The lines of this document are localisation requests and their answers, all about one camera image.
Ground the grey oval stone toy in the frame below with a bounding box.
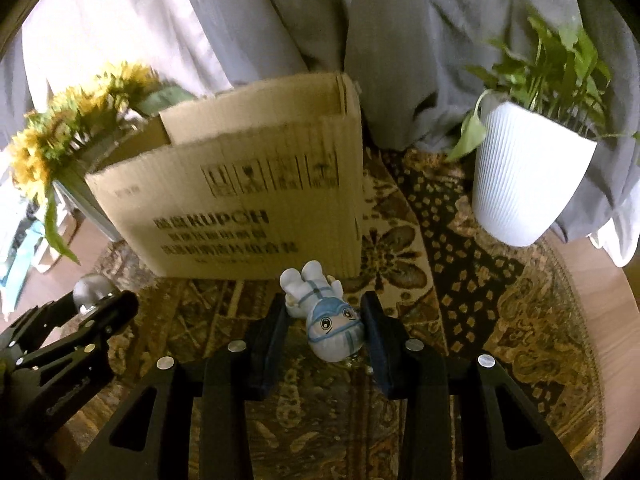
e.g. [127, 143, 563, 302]
[72, 273, 119, 315]

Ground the white blue astronaut figurine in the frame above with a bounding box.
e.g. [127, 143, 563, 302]
[279, 260, 364, 363]

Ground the patterned brown rug cloth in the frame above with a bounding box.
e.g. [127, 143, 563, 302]
[67, 150, 603, 479]

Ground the grey ribbed vase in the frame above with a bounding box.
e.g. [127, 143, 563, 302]
[54, 138, 122, 242]

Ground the white ribbed plant pot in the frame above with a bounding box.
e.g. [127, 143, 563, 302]
[472, 94, 597, 247]

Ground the brown cardboard box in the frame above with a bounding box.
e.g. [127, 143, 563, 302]
[86, 73, 363, 280]

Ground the yellow sunflower bouquet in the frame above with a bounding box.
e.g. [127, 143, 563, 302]
[8, 62, 196, 262]

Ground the green potted plant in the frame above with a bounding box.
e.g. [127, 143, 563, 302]
[446, 8, 639, 162]

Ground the grey draped blanket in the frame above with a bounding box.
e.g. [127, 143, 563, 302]
[1, 0, 639, 265]

